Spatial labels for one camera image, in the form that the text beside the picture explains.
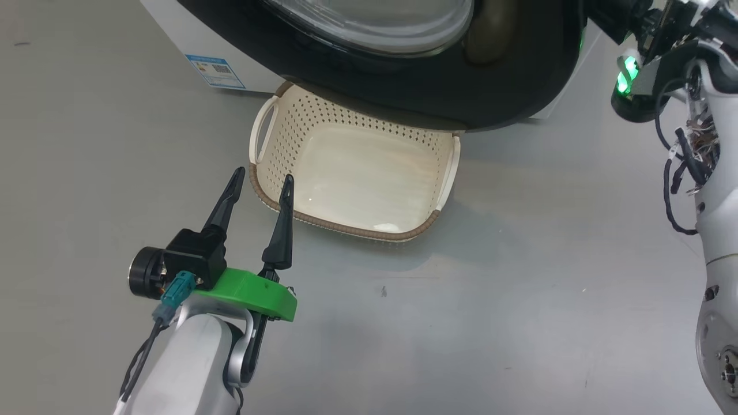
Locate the black left camera cable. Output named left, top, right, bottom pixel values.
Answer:
left=118, top=314, right=168, bottom=404

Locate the cream perforated laundry basket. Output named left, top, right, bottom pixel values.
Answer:
left=249, top=81, right=462, bottom=243

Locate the teal left camera connector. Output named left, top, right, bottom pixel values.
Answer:
left=152, top=271, right=200, bottom=323

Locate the black round glass washer door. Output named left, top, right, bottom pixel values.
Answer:
left=176, top=0, right=589, bottom=132

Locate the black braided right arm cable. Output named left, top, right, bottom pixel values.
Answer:
left=654, top=78, right=707, bottom=236

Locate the blue white energy label sticker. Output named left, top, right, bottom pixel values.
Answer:
left=186, top=55, right=246, bottom=89

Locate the white front-load washing machine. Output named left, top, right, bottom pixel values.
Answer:
left=140, top=0, right=603, bottom=122

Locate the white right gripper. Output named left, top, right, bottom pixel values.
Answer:
left=588, top=0, right=721, bottom=123

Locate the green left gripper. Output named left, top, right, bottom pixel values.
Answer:
left=128, top=167, right=298, bottom=322

